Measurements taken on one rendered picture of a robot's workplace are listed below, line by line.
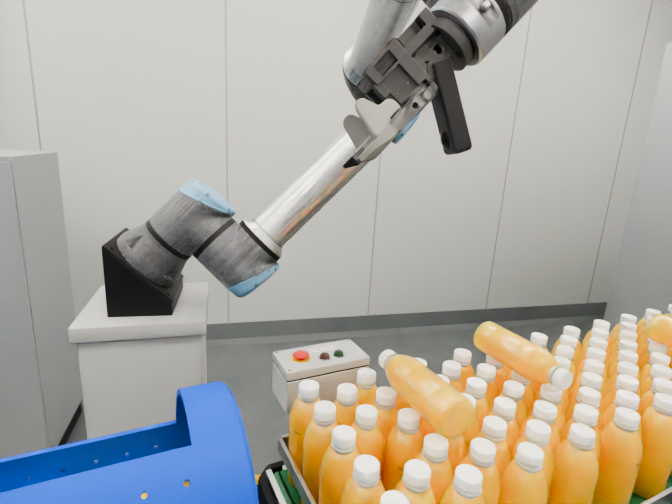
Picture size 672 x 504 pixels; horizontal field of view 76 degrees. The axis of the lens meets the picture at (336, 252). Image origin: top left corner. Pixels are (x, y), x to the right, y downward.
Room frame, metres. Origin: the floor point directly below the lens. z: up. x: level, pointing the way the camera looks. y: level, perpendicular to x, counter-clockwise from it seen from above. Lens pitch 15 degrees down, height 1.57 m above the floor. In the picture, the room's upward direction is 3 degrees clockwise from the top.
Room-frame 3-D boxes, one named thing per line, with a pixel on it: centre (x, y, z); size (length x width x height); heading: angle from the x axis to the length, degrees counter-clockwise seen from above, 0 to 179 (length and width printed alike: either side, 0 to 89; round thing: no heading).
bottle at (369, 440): (0.66, -0.07, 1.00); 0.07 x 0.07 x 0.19
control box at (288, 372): (0.88, 0.02, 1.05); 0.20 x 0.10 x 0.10; 117
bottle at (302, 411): (0.73, 0.04, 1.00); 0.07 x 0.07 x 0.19
